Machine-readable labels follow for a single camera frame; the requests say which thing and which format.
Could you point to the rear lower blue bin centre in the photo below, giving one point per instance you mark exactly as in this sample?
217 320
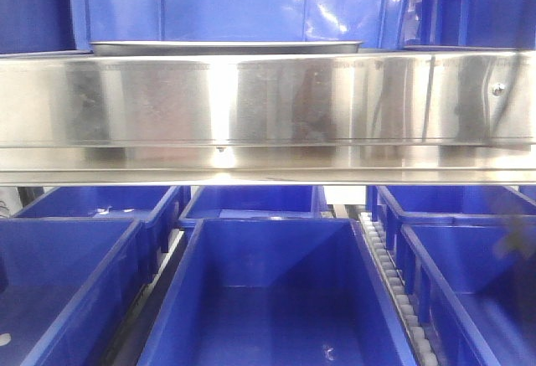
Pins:
244 201

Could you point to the stainless steel front rail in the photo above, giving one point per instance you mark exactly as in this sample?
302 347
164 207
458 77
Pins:
380 117

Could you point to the large blue bin left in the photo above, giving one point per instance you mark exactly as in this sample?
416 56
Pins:
377 23

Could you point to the white roller track centre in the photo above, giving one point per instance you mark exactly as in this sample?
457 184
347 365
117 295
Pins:
374 234

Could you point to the blue bin far right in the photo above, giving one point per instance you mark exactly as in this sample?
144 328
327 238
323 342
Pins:
504 24

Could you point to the silver metal tray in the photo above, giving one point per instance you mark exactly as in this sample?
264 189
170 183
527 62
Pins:
191 48

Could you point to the rear lower blue bin right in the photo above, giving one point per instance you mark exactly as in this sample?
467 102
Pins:
475 205

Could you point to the rail screw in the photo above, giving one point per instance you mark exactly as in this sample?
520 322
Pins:
498 89

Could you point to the rear lower blue bin left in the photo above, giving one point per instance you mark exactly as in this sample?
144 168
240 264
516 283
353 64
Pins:
158 207

